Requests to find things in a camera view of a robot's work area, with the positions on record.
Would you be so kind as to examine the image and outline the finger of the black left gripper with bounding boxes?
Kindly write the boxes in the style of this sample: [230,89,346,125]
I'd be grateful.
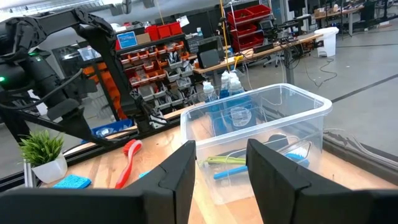
[60,107,105,146]
[46,98,81,121]

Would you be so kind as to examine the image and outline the blue printed sign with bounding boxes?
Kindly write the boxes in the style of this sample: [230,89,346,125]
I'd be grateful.
[116,30,139,49]

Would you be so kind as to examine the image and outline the red dish brush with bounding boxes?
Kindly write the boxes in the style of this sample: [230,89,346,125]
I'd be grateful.
[114,139,144,190]

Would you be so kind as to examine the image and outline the tall clear plastic bin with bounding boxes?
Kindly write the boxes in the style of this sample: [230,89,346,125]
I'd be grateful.
[179,83,333,205]

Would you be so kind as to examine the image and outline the rack with red bins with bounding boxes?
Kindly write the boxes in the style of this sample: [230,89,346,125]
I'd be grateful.
[226,3,273,52]

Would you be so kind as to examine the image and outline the white trash bin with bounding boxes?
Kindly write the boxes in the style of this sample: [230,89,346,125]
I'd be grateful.
[313,26,340,58]

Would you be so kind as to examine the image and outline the green plant in white pot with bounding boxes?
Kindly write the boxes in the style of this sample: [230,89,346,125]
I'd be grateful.
[18,129,68,184]

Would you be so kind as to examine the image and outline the grey dish brush white bristles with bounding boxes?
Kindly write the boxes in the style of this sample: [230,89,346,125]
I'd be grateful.
[217,133,290,156]

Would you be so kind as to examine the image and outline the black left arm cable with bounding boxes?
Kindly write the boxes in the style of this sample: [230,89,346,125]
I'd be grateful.
[0,68,85,111]

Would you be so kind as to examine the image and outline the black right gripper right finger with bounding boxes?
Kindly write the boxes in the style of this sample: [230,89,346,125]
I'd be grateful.
[247,139,330,224]

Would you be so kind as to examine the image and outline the black aluminium frame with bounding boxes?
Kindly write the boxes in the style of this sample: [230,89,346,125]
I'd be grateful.
[0,102,139,149]

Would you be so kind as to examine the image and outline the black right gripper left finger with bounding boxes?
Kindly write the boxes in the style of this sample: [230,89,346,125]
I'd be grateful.
[114,140,197,224]

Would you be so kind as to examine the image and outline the wooden workbench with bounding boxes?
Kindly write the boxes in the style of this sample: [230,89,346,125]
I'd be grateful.
[192,32,324,85]

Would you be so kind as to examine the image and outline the low clear plastic bin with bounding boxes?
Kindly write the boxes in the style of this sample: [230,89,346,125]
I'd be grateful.
[322,127,398,175]

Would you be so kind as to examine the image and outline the rack with orange grey bins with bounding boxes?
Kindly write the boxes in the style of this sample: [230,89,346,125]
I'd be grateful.
[118,21,200,125]

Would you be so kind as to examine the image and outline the yellow cable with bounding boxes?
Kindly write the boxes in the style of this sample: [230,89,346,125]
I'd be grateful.
[219,0,245,72]

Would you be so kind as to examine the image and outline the blue storage crate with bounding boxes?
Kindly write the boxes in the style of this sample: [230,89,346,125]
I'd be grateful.
[81,118,135,144]

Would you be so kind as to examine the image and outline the dark grey equipment box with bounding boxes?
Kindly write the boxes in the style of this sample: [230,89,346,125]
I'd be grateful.
[197,39,222,70]

